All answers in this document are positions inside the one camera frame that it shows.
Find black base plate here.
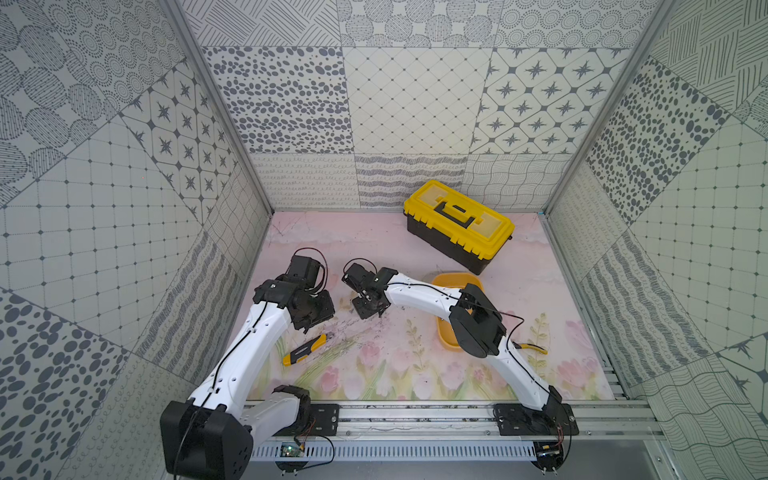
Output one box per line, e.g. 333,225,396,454
492,402,580,437
279,403,340,437

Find yellow handled pliers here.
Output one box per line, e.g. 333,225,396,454
512,341,548,355

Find aluminium mounting rail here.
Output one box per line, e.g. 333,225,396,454
251,400,664,443

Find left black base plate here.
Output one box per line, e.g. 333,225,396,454
279,403,340,437

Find white slotted cable duct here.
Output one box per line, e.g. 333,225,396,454
251,439,537,462

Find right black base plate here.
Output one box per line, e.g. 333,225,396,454
492,402,580,437

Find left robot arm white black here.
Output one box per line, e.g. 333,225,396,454
160,252,335,479

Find yellow black utility knife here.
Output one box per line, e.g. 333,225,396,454
282,334,331,366

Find yellow black toolbox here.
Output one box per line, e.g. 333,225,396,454
404,180,515,275

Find yellow plastic storage tray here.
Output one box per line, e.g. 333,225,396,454
431,272,486,352

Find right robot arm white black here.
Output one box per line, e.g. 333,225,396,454
342,263,562,417

